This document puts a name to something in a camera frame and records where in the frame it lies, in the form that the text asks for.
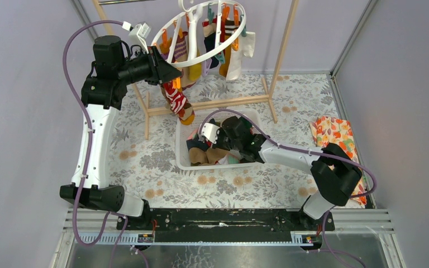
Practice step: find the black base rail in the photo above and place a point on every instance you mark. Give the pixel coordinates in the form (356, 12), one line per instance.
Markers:
(225, 225)

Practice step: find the mustard hanging sock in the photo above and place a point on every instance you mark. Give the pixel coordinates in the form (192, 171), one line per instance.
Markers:
(223, 69)

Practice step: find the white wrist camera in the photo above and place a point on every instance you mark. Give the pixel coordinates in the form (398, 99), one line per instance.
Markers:
(138, 33)
(209, 132)

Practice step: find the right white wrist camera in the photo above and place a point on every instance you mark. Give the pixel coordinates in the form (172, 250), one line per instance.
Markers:
(209, 132)

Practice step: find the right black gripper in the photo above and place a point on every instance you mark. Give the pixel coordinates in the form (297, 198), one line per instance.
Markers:
(220, 132)

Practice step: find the teal clothespin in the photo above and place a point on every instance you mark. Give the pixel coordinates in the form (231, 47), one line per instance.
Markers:
(220, 57)

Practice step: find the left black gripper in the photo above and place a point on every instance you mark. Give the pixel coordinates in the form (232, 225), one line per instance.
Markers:
(155, 65)

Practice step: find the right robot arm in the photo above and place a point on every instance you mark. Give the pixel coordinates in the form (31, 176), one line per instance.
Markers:
(334, 173)

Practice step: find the brown sock in basket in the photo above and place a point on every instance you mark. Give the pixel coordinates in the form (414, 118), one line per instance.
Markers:
(198, 157)

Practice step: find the orange clothespin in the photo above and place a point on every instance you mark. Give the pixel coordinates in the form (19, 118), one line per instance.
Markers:
(165, 43)
(176, 84)

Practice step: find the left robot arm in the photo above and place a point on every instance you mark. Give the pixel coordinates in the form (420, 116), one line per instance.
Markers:
(101, 97)

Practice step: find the navy hanging sock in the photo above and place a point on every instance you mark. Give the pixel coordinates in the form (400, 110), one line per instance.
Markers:
(209, 32)

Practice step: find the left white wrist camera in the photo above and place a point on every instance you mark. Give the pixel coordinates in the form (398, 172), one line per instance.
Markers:
(138, 33)

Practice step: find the red striped santa sock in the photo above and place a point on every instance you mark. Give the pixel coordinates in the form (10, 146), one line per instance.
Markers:
(178, 103)

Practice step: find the yellow hanging sock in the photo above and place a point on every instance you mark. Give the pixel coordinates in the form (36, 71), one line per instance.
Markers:
(195, 72)

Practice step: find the floral folded cloth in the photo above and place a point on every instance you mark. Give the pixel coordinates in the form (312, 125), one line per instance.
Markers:
(327, 130)

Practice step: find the purple striped hanging sock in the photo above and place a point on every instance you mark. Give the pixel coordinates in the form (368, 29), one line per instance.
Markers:
(181, 51)

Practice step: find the floral table mat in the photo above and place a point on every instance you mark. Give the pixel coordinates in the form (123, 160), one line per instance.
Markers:
(147, 168)

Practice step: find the white hanging sock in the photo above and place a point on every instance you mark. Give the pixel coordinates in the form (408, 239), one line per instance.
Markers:
(245, 50)

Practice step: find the navy sock in basket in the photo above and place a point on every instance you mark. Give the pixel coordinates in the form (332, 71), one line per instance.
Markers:
(194, 142)

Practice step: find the lilac clothespin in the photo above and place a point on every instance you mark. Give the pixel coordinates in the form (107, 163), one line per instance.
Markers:
(206, 66)

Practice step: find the wooden drying rack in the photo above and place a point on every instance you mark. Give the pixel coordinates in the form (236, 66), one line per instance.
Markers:
(267, 97)

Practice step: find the white plastic basket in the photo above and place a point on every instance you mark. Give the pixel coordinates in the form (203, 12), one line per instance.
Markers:
(182, 133)

